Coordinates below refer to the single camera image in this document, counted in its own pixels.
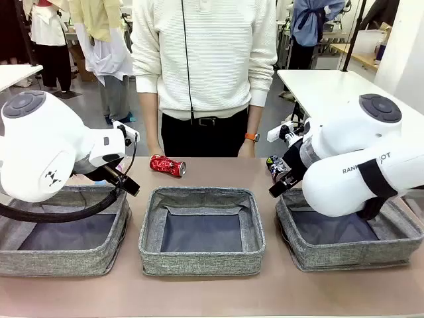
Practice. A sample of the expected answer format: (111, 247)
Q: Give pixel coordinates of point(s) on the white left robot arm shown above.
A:
(39, 149)

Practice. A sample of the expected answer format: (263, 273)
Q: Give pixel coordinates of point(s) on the white storage bin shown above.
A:
(372, 43)

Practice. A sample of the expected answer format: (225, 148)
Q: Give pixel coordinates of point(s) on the brown cardboard box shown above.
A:
(83, 68)

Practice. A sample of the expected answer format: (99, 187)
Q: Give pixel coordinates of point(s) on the person's left hand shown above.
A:
(246, 149)

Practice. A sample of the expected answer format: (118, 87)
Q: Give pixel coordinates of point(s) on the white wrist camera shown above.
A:
(127, 130)
(276, 132)

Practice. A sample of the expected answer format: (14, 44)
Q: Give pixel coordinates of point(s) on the bystander in blue shirt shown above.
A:
(311, 23)

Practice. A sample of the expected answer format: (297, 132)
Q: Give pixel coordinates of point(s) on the purple bottle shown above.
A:
(381, 53)

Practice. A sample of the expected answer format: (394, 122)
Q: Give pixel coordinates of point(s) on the crushed red soda can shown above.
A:
(165, 165)

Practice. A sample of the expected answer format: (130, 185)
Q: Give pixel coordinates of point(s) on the person's left forearm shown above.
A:
(254, 119)

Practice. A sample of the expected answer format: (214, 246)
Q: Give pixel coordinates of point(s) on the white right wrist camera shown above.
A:
(276, 132)

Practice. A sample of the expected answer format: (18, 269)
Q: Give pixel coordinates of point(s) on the small white table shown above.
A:
(16, 74)

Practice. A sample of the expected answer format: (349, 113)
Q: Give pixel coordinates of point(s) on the black purple drink can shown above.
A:
(276, 167)

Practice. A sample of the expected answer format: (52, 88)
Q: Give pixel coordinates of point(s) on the grey fabric basket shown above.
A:
(198, 263)
(348, 258)
(66, 261)

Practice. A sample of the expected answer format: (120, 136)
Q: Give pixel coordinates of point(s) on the white knit sweater torso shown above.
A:
(218, 59)

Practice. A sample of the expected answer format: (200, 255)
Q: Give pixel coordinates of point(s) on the person's right hand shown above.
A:
(155, 149)

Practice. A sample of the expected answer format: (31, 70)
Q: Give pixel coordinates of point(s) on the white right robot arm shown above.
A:
(351, 185)

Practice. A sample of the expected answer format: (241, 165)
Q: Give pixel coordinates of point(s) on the black belt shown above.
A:
(205, 121)

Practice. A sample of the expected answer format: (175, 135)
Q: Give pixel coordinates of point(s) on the person's right forearm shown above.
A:
(149, 119)

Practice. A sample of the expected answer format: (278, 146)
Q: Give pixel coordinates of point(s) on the orange wrist watch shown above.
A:
(252, 136)

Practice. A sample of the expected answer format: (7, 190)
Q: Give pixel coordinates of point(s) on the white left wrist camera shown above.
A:
(127, 130)

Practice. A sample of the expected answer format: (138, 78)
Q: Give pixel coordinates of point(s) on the wooden workbench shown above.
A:
(357, 56)

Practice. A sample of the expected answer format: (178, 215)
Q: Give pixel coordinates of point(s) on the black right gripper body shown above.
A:
(296, 159)

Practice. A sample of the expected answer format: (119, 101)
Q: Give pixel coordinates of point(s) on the black stand pole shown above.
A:
(24, 33)
(354, 33)

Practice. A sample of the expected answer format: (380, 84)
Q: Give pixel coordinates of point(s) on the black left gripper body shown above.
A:
(94, 174)

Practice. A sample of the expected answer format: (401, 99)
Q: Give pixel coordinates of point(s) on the bystander in yellow jacket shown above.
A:
(99, 49)

